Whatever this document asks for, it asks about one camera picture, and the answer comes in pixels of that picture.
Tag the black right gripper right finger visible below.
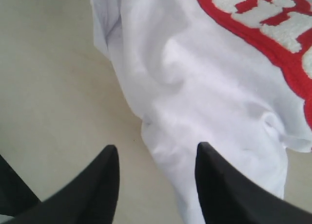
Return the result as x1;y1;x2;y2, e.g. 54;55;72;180
195;142;312;224

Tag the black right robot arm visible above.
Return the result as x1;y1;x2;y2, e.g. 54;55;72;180
0;142;312;224

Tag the white t-shirt red lettering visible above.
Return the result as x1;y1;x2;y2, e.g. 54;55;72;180
90;0;312;224

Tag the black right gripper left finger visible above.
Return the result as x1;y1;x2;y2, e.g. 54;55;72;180
7;145;120;224

